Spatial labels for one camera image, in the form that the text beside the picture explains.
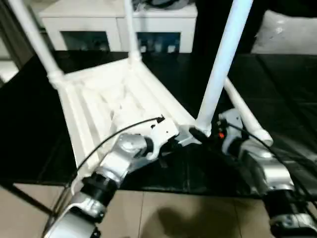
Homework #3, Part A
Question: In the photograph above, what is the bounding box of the white plastic table top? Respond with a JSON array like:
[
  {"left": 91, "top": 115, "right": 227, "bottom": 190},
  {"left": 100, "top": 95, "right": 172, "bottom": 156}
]
[{"left": 48, "top": 58, "right": 214, "bottom": 197}]

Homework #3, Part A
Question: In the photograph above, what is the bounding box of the black work mat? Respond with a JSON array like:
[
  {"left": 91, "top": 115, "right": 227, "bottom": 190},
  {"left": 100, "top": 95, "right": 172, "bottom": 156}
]
[{"left": 0, "top": 49, "right": 317, "bottom": 199}]

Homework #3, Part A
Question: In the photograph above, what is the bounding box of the black cabinet with yellow label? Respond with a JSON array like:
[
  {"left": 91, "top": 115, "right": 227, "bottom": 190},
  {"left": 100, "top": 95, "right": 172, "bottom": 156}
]
[{"left": 192, "top": 0, "right": 268, "bottom": 55}]

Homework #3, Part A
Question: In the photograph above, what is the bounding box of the grey helmet on cabinet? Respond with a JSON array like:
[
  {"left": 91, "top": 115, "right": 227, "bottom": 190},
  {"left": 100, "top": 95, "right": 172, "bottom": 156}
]
[{"left": 145, "top": 0, "right": 189, "bottom": 7}]

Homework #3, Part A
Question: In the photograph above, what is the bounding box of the white glass-door cabinet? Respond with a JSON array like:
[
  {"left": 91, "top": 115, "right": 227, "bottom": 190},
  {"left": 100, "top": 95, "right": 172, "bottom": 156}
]
[{"left": 39, "top": 1, "right": 199, "bottom": 53}]

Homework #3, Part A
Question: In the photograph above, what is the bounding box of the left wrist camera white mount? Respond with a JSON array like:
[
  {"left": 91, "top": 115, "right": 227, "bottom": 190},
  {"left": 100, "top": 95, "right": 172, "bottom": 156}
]
[{"left": 145, "top": 118, "right": 181, "bottom": 161}]

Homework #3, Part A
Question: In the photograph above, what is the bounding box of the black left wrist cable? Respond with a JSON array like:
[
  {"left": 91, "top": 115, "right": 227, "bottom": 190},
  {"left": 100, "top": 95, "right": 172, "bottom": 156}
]
[{"left": 41, "top": 114, "right": 166, "bottom": 234}]

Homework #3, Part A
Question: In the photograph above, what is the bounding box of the black table frame leg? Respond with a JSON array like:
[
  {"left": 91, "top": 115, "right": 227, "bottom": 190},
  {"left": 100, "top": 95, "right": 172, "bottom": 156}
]
[{"left": 0, "top": 179, "right": 55, "bottom": 217}]

